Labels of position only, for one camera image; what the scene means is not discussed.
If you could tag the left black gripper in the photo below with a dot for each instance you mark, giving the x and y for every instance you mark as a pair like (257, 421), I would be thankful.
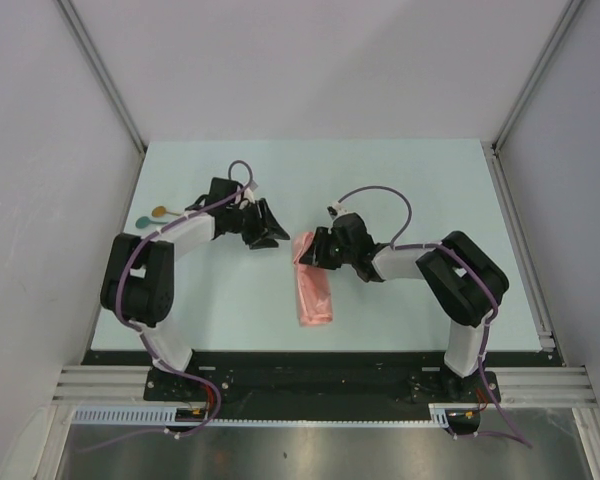
(271, 230)

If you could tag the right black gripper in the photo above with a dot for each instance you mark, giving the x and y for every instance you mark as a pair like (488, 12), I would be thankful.
(318, 254)

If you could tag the pink satin napkin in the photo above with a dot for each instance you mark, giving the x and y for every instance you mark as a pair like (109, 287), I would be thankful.
(312, 289)

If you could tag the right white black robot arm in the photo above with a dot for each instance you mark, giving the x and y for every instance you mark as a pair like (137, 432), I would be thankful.
(467, 284)

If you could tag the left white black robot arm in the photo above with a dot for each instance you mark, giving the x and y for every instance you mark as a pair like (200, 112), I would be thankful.
(139, 282)

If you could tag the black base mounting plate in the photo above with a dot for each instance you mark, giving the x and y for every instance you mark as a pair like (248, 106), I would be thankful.
(341, 386)

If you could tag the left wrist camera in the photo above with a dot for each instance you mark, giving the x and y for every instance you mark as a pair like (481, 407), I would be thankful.
(248, 196)

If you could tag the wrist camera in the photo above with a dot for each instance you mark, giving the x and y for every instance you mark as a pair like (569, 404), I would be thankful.
(248, 196)
(336, 209)

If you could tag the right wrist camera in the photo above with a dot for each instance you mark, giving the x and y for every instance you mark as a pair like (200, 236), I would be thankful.
(336, 209)

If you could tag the gold spoon teal handle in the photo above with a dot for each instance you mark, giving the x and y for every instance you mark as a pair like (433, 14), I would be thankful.
(162, 211)

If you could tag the right aluminium table rail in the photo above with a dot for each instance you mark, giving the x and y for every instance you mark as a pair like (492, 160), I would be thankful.
(528, 272)

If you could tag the white slotted cable duct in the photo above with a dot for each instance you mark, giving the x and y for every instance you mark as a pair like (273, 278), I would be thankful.
(187, 417)

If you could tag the front aluminium cross rail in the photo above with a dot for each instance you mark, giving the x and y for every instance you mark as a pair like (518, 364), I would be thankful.
(536, 387)

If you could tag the left aluminium frame post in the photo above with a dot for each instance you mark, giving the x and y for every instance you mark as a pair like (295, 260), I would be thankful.
(86, 45)

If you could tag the aluminium frame post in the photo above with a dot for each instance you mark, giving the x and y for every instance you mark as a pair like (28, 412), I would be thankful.
(86, 45)
(549, 51)

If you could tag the right aluminium frame post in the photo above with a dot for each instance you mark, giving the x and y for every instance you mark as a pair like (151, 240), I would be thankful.
(549, 51)

